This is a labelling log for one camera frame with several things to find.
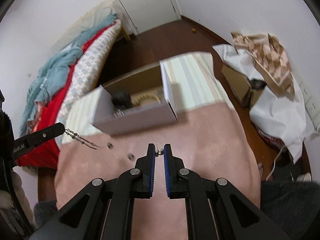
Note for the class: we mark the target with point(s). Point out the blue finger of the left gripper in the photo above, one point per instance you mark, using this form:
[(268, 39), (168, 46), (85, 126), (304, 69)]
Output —
[(31, 141)]

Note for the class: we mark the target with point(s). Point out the white cardboard box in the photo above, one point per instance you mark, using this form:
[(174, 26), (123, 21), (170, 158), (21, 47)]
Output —
[(152, 98)]

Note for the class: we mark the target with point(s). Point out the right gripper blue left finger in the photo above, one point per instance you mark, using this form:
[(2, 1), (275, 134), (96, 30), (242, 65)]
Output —
[(145, 181)]

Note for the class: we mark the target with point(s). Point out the checkered mattress sheet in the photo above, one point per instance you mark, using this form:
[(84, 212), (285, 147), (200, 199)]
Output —
[(88, 67)]

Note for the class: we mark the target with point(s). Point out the beige geometric pattern bag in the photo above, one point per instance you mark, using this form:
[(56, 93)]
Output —
[(269, 59)]

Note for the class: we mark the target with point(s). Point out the small silver earring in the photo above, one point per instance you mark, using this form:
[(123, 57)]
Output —
[(159, 152)]

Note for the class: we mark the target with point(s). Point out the white door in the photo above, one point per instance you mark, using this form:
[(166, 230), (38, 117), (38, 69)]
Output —
[(144, 15)]

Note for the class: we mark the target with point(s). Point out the brown cardboard box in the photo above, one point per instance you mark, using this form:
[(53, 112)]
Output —
[(246, 91)]

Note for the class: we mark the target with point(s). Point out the teal blue blanket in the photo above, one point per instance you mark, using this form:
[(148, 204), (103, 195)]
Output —
[(52, 76)]

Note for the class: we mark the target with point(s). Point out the white power strip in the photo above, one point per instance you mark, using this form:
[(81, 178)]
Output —
[(311, 104)]

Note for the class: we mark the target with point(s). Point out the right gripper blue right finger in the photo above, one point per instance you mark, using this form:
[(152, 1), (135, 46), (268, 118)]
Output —
[(175, 186)]

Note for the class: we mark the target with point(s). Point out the white fabric bag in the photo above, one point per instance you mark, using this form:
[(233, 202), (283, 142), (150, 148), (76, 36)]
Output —
[(282, 117)]

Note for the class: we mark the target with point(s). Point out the black smart band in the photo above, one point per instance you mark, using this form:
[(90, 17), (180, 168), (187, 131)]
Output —
[(122, 100)]

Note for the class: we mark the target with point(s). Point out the red floral quilt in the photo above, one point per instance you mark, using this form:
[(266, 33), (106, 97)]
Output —
[(47, 154)]

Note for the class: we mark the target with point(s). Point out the pink suede table mat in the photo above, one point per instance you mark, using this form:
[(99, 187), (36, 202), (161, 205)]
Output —
[(211, 142)]

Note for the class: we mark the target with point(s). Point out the white sneaker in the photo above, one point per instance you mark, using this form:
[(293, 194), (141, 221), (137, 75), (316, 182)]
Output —
[(304, 178)]

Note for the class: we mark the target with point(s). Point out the dark fuzzy blanket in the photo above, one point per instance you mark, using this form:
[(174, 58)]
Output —
[(293, 206)]

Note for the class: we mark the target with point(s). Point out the striped fabric table cover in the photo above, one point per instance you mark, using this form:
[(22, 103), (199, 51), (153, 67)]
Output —
[(193, 83)]

